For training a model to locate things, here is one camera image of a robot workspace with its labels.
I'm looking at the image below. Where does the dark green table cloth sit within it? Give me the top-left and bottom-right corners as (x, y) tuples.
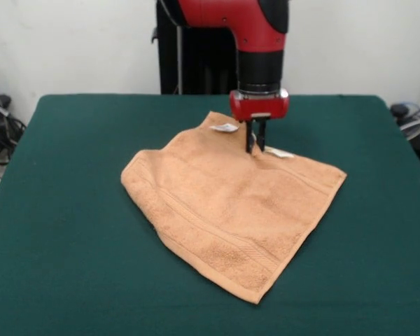
(0, 93), (420, 336)

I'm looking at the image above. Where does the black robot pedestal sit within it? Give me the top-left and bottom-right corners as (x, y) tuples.
(150, 0), (242, 95)

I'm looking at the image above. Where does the grey wire hoop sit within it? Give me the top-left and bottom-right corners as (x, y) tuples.
(398, 117), (420, 141)

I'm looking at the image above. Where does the tan terry towel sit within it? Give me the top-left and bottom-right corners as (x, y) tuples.
(120, 111), (348, 305)

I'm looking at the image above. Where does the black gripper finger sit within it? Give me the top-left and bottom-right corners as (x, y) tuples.
(245, 120), (256, 155)
(256, 118), (267, 153)

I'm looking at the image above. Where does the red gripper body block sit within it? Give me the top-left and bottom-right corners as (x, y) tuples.
(229, 88), (291, 123)

